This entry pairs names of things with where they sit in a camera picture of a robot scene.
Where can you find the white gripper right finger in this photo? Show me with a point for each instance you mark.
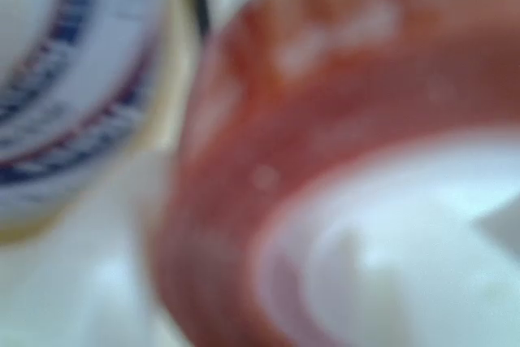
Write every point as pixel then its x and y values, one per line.
pixel 406 265

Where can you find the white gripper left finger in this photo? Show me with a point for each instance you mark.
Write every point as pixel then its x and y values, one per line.
pixel 81 290

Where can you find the big tape roll blue print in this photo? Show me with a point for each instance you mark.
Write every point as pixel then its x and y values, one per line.
pixel 81 79

